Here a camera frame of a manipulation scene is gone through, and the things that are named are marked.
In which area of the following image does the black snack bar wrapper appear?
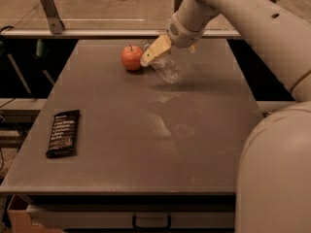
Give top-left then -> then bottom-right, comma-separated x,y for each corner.
46,110 -> 80,158

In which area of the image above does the red apple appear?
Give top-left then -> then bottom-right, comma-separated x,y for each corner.
121,45 -> 143,71

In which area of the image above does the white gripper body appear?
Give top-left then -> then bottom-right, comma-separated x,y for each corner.
167,12 -> 205,48

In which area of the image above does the cardboard box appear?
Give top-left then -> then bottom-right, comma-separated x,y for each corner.
7,196 -> 62,233

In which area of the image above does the grey table drawer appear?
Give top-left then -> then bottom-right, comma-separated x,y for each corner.
26,205 -> 235,230

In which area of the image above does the black drawer handle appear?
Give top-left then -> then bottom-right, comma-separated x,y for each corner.
132,213 -> 172,230

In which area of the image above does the left metal bracket post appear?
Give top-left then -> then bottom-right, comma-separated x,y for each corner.
40,0 -> 64,35

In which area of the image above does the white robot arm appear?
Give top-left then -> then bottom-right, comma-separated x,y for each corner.
141,0 -> 311,233

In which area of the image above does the clear plastic water bottle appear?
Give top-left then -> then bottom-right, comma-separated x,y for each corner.
149,51 -> 182,84

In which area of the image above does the clear acrylic barrier panel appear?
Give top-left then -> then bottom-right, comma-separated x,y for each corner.
0,0 -> 175,30

